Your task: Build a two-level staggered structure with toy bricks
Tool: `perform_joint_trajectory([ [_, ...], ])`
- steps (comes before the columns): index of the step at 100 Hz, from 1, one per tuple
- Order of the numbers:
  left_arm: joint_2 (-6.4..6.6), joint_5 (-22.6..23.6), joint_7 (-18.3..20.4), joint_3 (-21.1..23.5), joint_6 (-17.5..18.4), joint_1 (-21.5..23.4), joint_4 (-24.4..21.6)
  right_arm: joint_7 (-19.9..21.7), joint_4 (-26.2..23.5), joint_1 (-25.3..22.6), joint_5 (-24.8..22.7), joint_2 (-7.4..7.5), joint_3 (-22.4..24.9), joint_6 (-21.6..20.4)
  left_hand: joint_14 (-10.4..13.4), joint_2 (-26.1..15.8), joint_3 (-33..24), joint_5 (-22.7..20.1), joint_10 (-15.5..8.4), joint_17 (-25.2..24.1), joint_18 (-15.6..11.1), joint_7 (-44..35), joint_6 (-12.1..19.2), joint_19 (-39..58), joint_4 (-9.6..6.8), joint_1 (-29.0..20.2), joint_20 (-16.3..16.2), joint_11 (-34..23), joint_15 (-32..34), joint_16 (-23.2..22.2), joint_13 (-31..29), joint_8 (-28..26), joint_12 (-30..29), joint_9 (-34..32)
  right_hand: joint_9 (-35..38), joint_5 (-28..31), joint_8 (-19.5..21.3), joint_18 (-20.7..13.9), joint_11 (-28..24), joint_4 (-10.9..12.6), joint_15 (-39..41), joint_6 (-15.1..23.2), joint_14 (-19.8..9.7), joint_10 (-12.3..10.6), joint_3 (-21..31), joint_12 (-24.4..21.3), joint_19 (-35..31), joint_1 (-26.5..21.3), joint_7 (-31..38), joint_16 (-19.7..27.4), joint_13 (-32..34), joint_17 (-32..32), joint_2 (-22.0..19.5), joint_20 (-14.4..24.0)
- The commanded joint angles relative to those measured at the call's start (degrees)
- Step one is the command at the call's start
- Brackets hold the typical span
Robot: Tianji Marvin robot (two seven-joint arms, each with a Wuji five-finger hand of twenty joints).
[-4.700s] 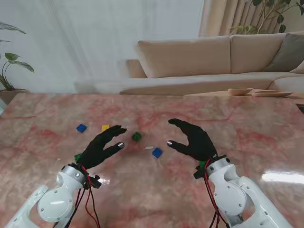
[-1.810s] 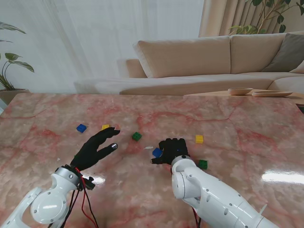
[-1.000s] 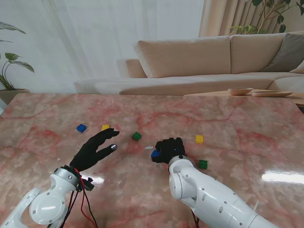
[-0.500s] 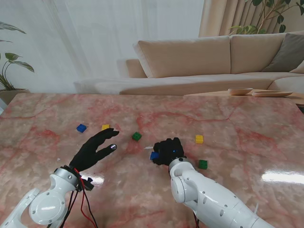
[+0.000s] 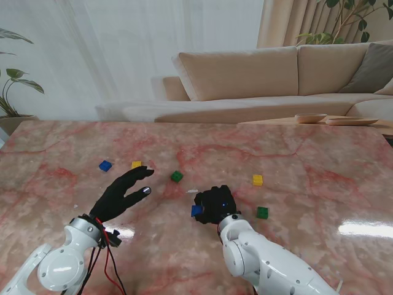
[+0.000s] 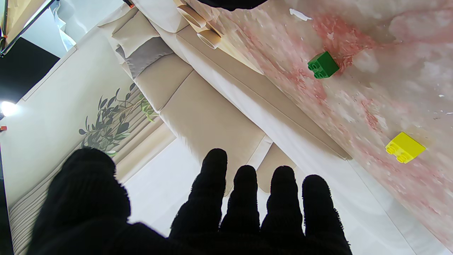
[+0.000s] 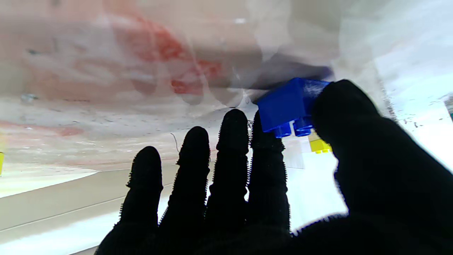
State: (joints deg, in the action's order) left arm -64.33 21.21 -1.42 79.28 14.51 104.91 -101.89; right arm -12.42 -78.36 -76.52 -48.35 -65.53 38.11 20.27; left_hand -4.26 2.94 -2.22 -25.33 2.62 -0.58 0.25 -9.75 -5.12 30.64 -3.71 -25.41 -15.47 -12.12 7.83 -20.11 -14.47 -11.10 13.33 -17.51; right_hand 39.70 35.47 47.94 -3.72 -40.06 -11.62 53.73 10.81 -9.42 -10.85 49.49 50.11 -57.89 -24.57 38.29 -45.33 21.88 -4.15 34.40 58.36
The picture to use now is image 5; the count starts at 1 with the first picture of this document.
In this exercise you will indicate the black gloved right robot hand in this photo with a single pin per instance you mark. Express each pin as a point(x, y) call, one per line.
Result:
point(219, 202)

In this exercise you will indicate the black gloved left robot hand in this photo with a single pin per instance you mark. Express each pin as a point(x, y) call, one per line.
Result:
point(116, 196)

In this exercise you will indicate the blue toy brick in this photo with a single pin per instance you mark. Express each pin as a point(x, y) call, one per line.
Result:
point(105, 166)
point(196, 211)

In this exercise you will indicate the green toy brick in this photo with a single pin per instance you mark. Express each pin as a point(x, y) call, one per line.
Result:
point(262, 213)
point(177, 176)

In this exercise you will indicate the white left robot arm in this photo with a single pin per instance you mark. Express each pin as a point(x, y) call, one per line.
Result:
point(61, 267)

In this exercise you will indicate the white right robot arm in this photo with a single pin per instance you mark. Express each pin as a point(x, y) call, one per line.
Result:
point(270, 261)

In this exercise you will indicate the yellow toy brick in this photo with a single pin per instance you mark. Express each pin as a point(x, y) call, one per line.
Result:
point(258, 180)
point(136, 164)

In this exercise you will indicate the white paper scrap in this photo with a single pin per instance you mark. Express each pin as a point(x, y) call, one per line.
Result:
point(191, 191)

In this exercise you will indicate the light wooden coffee table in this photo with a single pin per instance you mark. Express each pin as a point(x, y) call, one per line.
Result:
point(270, 121)

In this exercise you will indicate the wooden bowl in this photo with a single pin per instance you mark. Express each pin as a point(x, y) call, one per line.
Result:
point(310, 118)

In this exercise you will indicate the beige plant pot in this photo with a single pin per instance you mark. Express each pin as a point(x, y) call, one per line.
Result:
point(15, 124)

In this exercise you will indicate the beige sofa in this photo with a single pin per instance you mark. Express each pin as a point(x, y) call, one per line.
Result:
point(239, 77)

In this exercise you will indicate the variegated leafy house plant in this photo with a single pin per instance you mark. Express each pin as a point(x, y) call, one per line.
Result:
point(29, 85)

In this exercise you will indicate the sheer white curtain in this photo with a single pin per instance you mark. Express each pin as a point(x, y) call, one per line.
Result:
point(122, 46)

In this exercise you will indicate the flat wooden plate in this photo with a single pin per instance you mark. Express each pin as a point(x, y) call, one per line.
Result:
point(351, 121)

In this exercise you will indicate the beige curtain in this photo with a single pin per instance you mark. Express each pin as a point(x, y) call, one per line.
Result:
point(276, 21)

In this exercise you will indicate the dark green leafy tree plant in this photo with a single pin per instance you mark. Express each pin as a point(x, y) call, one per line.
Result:
point(319, 38)

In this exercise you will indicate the grey sofa cushion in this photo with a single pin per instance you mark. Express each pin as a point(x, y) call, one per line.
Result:
point(371, 70)

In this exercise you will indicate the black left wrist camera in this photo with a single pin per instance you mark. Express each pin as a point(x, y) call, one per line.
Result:
point(114, 239)

